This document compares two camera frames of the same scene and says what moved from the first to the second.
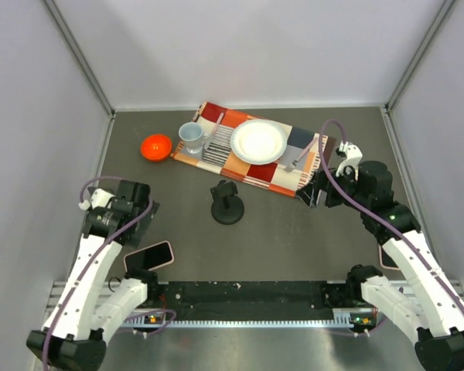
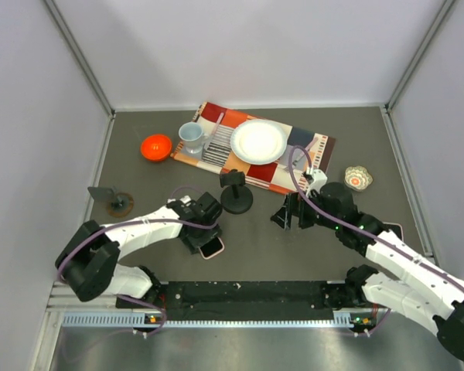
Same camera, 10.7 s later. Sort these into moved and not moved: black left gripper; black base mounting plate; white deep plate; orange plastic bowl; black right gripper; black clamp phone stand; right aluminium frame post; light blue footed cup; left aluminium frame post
Moved: black right gripper; black clamp phone stand; black left gripper
Not moved: right aluminium frame post; black base mounting plate; left aluminium frame post; white deep plate; light blue footed cup; orange plastic bowl
